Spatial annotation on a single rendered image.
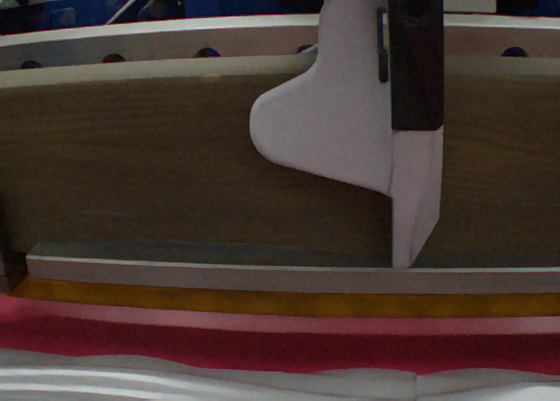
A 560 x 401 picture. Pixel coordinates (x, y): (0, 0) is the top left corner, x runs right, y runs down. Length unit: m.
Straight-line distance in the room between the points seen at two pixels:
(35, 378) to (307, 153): 0.13
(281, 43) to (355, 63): 0.26
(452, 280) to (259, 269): 0.07
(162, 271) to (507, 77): 0.14
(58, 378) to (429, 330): 0.14
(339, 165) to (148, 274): 0.08
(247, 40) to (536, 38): 0.19
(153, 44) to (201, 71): 0.25
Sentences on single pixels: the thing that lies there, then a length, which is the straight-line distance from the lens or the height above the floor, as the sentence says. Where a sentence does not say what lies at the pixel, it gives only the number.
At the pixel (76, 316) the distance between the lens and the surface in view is 0.32.
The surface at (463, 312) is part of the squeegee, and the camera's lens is 0.28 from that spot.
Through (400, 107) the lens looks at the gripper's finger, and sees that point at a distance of 0.21.
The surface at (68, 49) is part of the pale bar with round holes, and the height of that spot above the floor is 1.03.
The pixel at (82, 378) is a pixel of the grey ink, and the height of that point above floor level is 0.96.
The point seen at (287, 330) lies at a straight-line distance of 0.29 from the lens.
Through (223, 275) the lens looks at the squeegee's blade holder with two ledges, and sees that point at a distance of 0.26.
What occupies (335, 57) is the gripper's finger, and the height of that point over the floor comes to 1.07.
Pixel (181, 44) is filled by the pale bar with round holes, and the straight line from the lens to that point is 0.50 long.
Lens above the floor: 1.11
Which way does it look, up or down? 21 degrees down
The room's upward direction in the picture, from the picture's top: 3 degrees counter-clockwise
